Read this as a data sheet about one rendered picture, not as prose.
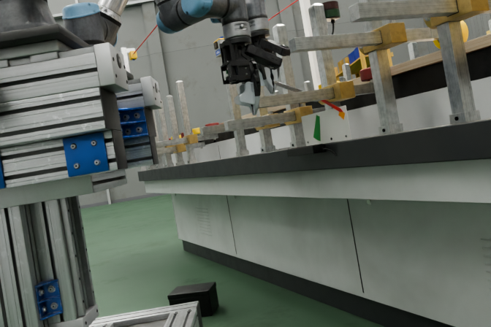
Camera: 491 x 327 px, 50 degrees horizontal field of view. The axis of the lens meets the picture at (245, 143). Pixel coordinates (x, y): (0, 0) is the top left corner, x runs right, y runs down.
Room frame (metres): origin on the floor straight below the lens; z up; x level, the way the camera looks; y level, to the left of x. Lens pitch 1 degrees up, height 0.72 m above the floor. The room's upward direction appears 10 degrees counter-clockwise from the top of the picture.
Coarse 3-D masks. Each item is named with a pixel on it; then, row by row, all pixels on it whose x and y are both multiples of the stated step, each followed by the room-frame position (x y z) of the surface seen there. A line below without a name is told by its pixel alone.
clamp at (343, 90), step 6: (336, 84) 1.52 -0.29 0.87; (342, 84) 1.52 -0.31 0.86; (348, 84) 1.52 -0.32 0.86; (336, 90) 1.53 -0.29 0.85; (342, 90) 1.51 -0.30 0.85; (348, 90) 1.52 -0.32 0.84; (336, 96) 1.53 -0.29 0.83; (342, 96) 1.51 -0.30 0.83; (348, 96) 1.52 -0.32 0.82; (354, 96) 1.53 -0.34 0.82; (330, 102) 1.58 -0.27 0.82
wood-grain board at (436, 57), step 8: (472, 40) 1.31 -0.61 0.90; (480, 40) 1.29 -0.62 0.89; (488, 40) 1.27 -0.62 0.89; (472, 48) 1.32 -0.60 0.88; (480, 48) 1.30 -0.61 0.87; (424, 56) 1.47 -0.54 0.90; (432, 56) 1.44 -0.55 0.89; (440, 56) 1.42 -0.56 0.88; (400, 64) 1.56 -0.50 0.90; (408, 64) 1.53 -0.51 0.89; (416, 64) 1.50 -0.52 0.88; (424, 64) 1.48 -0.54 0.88; (392, 72) 1.60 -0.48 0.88; (400, 72) 1.57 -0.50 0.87; (352, 80) 1.79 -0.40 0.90; (360, 80) 1.75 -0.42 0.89
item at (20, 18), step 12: (0, 0) 1.11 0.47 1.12; (12, 0) 1.11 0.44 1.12; (24, 0) 1.12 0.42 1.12; (36, 0) 1.13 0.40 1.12; (0, 12) 1.11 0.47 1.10; (12, 12) 1.10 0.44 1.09; (24, 12) 1.11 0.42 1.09; (36, 12) 1.13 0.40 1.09; (48, 12) 1.16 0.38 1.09; (0, 24) 1.10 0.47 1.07; (12, 24) 1.09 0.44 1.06; (24, 24) 1.10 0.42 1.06; (36, 24) 1.11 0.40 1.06; (48, 24) 1.13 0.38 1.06
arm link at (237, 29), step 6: (228, 24) 1.42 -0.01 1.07; (234, 24) 1.41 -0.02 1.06; (240, 24) 1.42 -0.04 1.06; (246, 24) 1.43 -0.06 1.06; (228, 30) 1.42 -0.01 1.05; (234, 30) 1.41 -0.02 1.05; (240, 30) 1.41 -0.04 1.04; (246, 30) 1.42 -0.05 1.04; (228, 36) 1.42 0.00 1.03; (234, 36) 1.42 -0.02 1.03; (240, 36) 1.42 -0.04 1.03; (246, 36) 1.43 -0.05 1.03
